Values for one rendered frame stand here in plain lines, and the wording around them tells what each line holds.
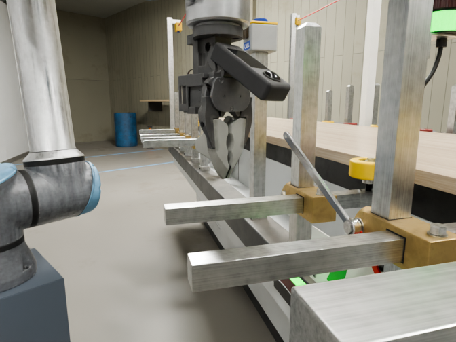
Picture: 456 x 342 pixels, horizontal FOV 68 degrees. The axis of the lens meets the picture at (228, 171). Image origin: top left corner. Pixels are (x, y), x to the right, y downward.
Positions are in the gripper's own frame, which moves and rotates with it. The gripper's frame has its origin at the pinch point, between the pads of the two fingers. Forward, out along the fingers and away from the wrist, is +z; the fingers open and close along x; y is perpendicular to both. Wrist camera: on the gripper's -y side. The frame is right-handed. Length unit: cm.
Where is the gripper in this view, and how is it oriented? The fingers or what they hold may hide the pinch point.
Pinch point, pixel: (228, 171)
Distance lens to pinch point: 50.0
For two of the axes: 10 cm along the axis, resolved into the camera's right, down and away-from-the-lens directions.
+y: -6.6, -1.4, 7.3
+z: 0.0, 9.8, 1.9
